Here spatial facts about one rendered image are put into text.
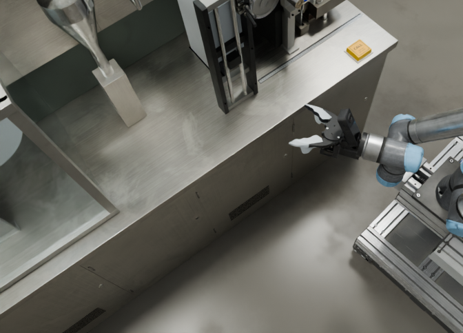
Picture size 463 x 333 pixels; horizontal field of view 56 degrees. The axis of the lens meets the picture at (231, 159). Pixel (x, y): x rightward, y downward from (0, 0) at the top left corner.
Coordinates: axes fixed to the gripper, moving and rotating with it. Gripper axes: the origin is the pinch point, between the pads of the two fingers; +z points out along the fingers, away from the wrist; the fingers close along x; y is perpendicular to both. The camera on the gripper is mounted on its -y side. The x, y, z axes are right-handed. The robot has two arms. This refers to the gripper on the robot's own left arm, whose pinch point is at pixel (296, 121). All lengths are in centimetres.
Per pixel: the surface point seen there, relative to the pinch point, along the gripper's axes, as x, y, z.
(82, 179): -36, 8, 54
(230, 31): 23.6, -6.0, 30.0
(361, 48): 62, 23, -9
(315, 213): 36, 120, -8
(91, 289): -53, 76, 66
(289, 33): 54, 17, 19
